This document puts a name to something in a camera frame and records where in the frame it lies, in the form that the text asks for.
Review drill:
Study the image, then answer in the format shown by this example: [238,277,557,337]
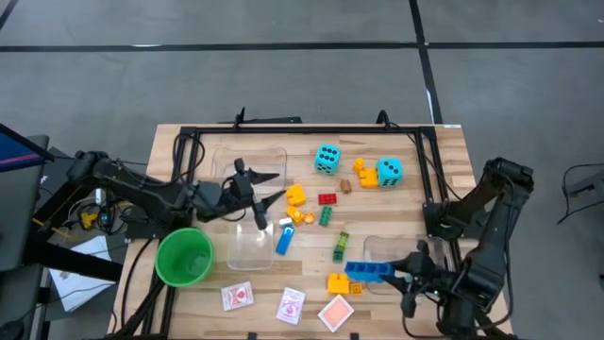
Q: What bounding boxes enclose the pink playing card deck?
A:
[276,286,307,326]

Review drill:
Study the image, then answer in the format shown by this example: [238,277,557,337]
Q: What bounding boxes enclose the dark blue monitor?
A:
[0,122,56,174]

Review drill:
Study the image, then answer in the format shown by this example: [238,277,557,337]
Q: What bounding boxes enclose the large yellow building block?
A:
[327,272,351,296]

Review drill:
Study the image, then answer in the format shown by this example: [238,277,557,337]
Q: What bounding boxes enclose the yellow toy building block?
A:
[358,167,379,190]
[285,183,308,208]

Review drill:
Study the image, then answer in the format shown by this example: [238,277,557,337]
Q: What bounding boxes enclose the black floor cable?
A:
[556,162,604,227]

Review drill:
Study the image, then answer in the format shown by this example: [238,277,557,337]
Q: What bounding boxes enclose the teal foam die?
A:
[375,157,405,188]
[313,144,342,176]

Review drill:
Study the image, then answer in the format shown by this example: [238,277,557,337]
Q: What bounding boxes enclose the red and white card deck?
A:
[220,280,256,312]

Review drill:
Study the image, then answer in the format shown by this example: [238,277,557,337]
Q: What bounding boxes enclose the black equipment case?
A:
[32,146,104,228]

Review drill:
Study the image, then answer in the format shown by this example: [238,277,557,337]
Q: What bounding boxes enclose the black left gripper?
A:
[221,158,288,231]

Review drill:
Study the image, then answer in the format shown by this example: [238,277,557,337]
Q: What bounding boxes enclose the narrow clear plastic bin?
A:
[226,211,276,271]

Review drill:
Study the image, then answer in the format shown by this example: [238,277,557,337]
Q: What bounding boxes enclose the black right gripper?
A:
[380,239,454,318]

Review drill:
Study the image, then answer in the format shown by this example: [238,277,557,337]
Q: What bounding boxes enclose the green plastic bucket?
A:
[154,227,216,288]

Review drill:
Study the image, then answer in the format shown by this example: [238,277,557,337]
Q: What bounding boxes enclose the wide clear plastic bin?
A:
[210,145,289,202]
[361,234,457,298]

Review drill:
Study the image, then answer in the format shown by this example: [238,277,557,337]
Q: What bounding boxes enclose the long blue building block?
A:
[344,261,395,284]

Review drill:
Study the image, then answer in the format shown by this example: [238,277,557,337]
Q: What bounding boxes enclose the black bracket with bar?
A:
[219,107,303,129]

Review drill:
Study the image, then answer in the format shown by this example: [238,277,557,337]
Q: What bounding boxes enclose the white paper sheets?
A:
[48,234,117,313]

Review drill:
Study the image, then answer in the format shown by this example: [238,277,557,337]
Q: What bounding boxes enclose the orange playing card deck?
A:
[317,294,356,333]

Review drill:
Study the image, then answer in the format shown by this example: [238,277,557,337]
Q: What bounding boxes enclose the black metal table frame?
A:
[159,125,461,340]

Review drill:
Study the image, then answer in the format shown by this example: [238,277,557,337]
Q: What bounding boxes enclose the blue flat studded plate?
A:
[275,225,296,257]

